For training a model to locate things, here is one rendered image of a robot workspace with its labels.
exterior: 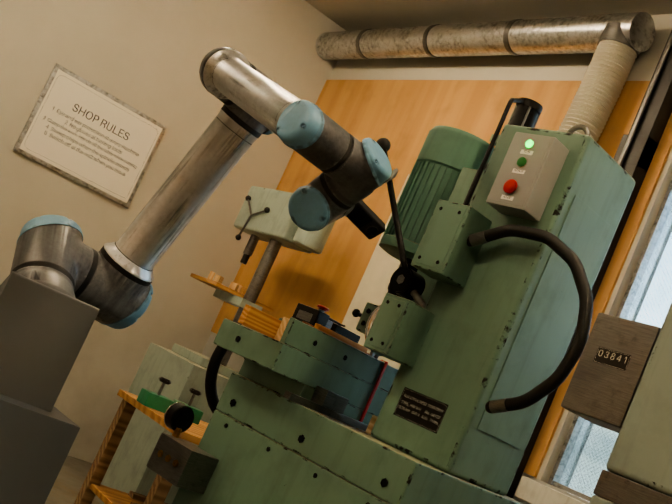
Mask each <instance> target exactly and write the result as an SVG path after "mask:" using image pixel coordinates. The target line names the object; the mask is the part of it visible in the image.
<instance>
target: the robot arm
mask: <svg viewBox="0 0 672 504"><path fill-rule="evenodd" d="M199 75H200V80H201V82H202V84H203V86H204V88H205V89H206V90H207V91H208V92H210V93H211V94H212V95H214V96H215V97H216V98H218V99H219V100H220V101H221V102H223V103H224V105H223V107H222V108H221V109H220V112H219V113H218V115H217V116H216V117H215V118H214V120H213V121H212V122H211V124H210V125H209V126H208V127H207V129H206V130H205V131H204V132H203V134H202V135H201V136H200V137H199V139H198V140H197V141H196V142H195V144H194V145H193V146H192V148H191V149H190V150H189V151H188V153H187V154H186V155H185V156H184V158H183V159H182V160H181V161H180V163H179V164H178V165H177V166H176V168H175V169H174V170H173V172H172V173H171V174H170V175H169V177H168V178H167V179H166V180H165V182H164V183H163V184H162V185H161V187H160V188H159V189H158V190H157V192H156V193H155V194H154V195H153V197H152V198H151V199H150V201H149V202H148V203H147V204H146V206H145V207H144V208H143V209H142V211H141V212H140V213H139V214H138V216H137V217H136V218H135V219H134V221H133V222H132V223H131V225H130V226H129V227H128V228H127V230H126V231H125V232H124V233H123V235H122V236H121V237H120V238H119V240H118V241H116V242H109V243H105V244H104V246H103V247H102V248H101V249H100V251H96V250H95V249H93V248H91V247H90V246H88V245H86V244H84V243H83V233H82V230H81V228H80V226H79V225H78V224H77V223H76V222H74V221H73V220H71V219H70V220H69V219H68V218H67V217H64V216H60V215H42V216H41V217H35V218H33V219H31V220H30V221H28V222H27V223H26V224H25V225H24V226H23V228H22V230H21V232H20V235H19V237H18V239H17V243H16V244H17V245H16V249H15V254H14V258H13V263H12V267H11V272H12V271H14V272H16V273H18V274H21V275H23V276H25V277H27V278H30V279H32V280H34V281H37V282H39V283H41V284H44V285H46V286H48V287H50V288H53V289H55V290H57V291H60V292H62V293H64V294H67V295H69V296H71V297H73V298H76V299H78V300H80V301H83V302H85V303H87V304H90V305H92V306H94V307H96V308H99V309H100V310H99V313H98V315H97V317H96V319H95V320H96V321H98V322H99V323H101V324H103V325H107V326H109V327H111V328H114V329H124V328H127V327H129V326H131V325H132V324H134V323H135V322H136V321H137V320H138V318H140V317H141V316H142V315H143V314H144V312H145V311H146V310H147V308H148V306H149V304H150V302H151V300H152V296H151V295H152V294H153V286H152V284H151V283H152V281H153V280H154V276H153V267H154V266H155V265H156V264H157V263H158V261H159V260H160V259H161V258H162V256H163V255H164V254H165V253H166V251H167V250H168V249H169V248H170V246H171V245H172V244H173V243H174V241H175V240H176V239H177V238H178V236H179V235H180V234H181V233H182V231H183V230H184V229H185V228H186V226H187V225H188V224H189V223H190V221H191V220H192V219H193V218H194V216H195V215H196V214H197V213H198V211H199V210H200V209H201V208H202V206H203V205H204V204H205V203H206V201H207V200H208V199H209V198H210V196H211V195H212V194H213V193H214V191H215V190H216V189H217V188H218V186H219V185H220V184H221V183H222V181H223V180H224V179H225V178H226V176H227V175H228V174H229V173H230V171H231V170H232V169H233V168H234V166H235V165H236V164H237V163H238V161H239V160H240V159H241V158H242V156H243V155H244V154H245V153H246V151H247V150H248V149H249V148H250V146H251V145H252V144H253V143H254V142H255V140H257V139H258V138H259V137H260V136H261V135H262V134H264V135H270V134H273V133H274V134H275V135H277V136H278V137H279V138H280V139H281V141H282V142H283V143H284V144H285V145H286V146H288V147H290V148H292V149H293V150H294V151H296V152H297V153H298V154H300V155H301V156H302V157H304V158H305V159H306V160H308V161H309V162H310V163H312V164H313V165H314V166H316V167H317V168H318V169H320V170H321V171H322V172H323V173H321V174H320V175H319V176H317V177H316V178H315V179H314V180H312V181H311V182H310V183H308V184H307V185H306V186H301V187H299V188H298V189H296V191H295V192H294V193H293V194H292V195H291V197H290V199H289V203H288V211H289V215H290V217H291V219H292V221H293V222H294V223H295V224H296V225H297V226H298V227H299V228H301V229H303V230H306V231H318V230H321V229H323V228H324V227H326V226H327V225H329V224H331V223H333V222H335V221H337V220H339V219H341V218H343V217H345V216H346V217H347V218H348V219H349V220H350V221H351V222H352V223H353V224H354V225H355V226H356V227H357V228H358V229H359V230H360V231H361V232H362V233H363V234H364V235H365V236H366V237H367V238H368V239H373V238H374V237H376V236H378V235H379V234H381V233H383V232H385V223H384V222H383V221H382V220H381V219H380V218H379V217H378V216H377V215H376V214H375V213H374V212H373V211H372V210H371V209H370V208H369V207H368V206H367V205H366V204H365V203H364V202H363V199H365V198H366V197H368V196H369V195H370V194H372V193H373V191H374V190H375V189H377V188H379V187H381V186H382V185H383V184H385V183H387V182H388V181H390V180H392V179H393V178H395V177H396V175H397V173H398V171H399V170H398V168H396V169H394V170H392V168H391V164H390V161H389V159H388V157H387V155H386V154H385V152H384V151H383V149H382V148H381V147H380V145H379V144H378V143H377V142H376V141H375V140H373V139H371V138H364V139H363V140H362V142H360V141H359V140H358V139H356V138H355V137H354V136H353V135H351V134H350V133H348V132H347V131H346V130H345V129H343V128H342V127H341V126H340V125H339V124H337V123H336V122H335V121H334V120H332V119H331V118H330V117H329V116H327V115H326V114H325V113H324V112H323V111H321V109H320V108H319V107H318V106H317V105H315V104H314V103H312V102H310V101H307V100H301V99H299V98H298V97H296V96H295V95H293V94H291V93H290V92H288V91H287V90H285V89H284V88H282V87H281V86H279V84H278V83H276V82H274V81H273V80H272V79H270V78H269V77H268V76H267V75H265V74H264V73H263V72H262V71H260V70H259V69H258V68H257V67H255V66H254V65H253V64H251V63H250V62H249V61H248V60H247V58H246V57H245V56H244V55H243V54H242V53H240V52H239V51H237V50H235V49H233V48H229V47H219V48H215V49H213V50H211V51H210V52H208V53H207V54H206V55H205V57H204V58H203V59H202V62H201V64H200V69H199ZM11 272H10V273H11Z"/></svg>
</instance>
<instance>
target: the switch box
mask: <svg viewBox="0 0 672 504"><path fill-rule="evenodd" d="M528 140H533V141H534V142H535V144H534V146H533V147H532V148H531V149H527V148H526V147H525V143H526V142H527V141H528ZM521 150H529V151H534V152H533V154H532V155H527V154H520V152H521ZM568 153H569V149H567V148H566V147H565V146H564V145H563V144H562V143H561V142H560V141H559V140H558V139H557V138H556V137H550V136H543V135H536V134H529V133H522V132H516V133H515V135H514V138H513V140H512V142H511V144H510V147H509V149H508V151H507V154H506V156H505V158H504V161H503V163H502V165H501V168H500V170H499V172H498V174H497V177H496V179H495V181H494V184H493V186H492V188H491V191H490V193H489V195H488V198H487V200H486V202H487V203H488V204H489V205H491V206H492V207H493V208H494V209H496V210H497V211H498V212H500V213H501V214H506V215H510V216H515V217H519V218H524V219H528V220H533V221H540V219H541V216H542V214H543V212H544V209H545V207H546V205H547V202H548V200H549V198H550V195H551V193H552V190H553V188H554V186H555V183H556V181H557V179H558V176H559V174H560V172H561V169H562V167H563V165H564V162H565V160H566V157H567V155H568ZM520 157H526V158H527V160H528V162H527V165H526V166H525V167H523V168H519V167H518V166H517V160H518V159H519V158H520ZM513 168H515V169H521V170H525V173H524V174H519V173H513V172H512V170H513ZM509 179H514V180H515V181H516V182H517V188H516V190H515V191H514V192H513V193H510V194H508V193H506V192H504V190H503V186H504V184H505V182H506V181H507V180H509ZM502 194H503V195H508V196H513V197H514V198H513V201H510V200H505V199H500V198H501V196H502Z"/></svg>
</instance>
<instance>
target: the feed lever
mask: <svg viewBox="0 0 672 504"><path fill-rule="evenodd" d="M377 143H378V144H379V145H380V147H381V148H382V149H383V151H384V152H385V154H386V155H387V157H388V153H387V151H388V150H389V149H390V146H391V144H390V141H389V140H388V139H387V138H380V139H378V140H377ZM387 188H388V194H389V200H390V205H391V211H392V217H393V222H394V228H395V234H396V239H397V245H398V251H399V257H400V262H401V267H400V268H398V269H397V270H396V271H395V272H394V273H393V274H392V276H391V279H390V288H391V290H392V291H393V292H395V293H396V294H398V295H400V296H401V297H403V298H405V299H408V300H411V301H412V300H415V302H416V303H417V304H418V305H419V306H421V307H423V308H425V307H426V302H425V301H424V300H423V298H422V297H421V295H422V293H423V291H424V289H425V279H424V277H423V276H422V275H420V274H419V273H417V272H415V271H414V270H412V269H411V268H409V267H408V264H407V259H406V253H405V247H404V242H403V236H402V231H401V225H400V220H399V214H398V208H397V203H396V197H395V192H394V186H393V181H392V180H390V181H388V182H387Z"/></svg>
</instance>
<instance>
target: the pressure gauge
mask: <svg viewBox="0 0 672 504"><path fill-rule="evenodd" d="M193 420H194V412H193V410H192V409H191V408H190V407H188V406H187V405H185V404H184V403H182V402H176V403H173V404H171V405H170V406H169V407H168V408H167V410H166V412H165V414H164V423H165V425H166V426H167V427H168V428H169V429H172V430H173V431H174V432H173V434H172V436H174V437H176V438H179V436H180V434H181V433H182V432H184V431H186V430H188V429H189V428H190V426H191V425H192V423H193Z"/></svg>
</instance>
